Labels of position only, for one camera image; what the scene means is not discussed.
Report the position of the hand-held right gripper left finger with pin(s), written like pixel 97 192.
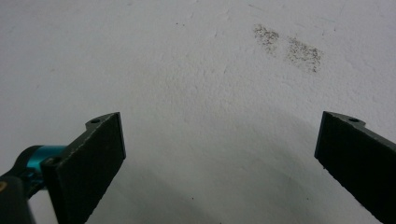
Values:
pixel 84 168

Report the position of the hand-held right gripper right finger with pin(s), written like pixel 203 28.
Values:
pixel 361 161

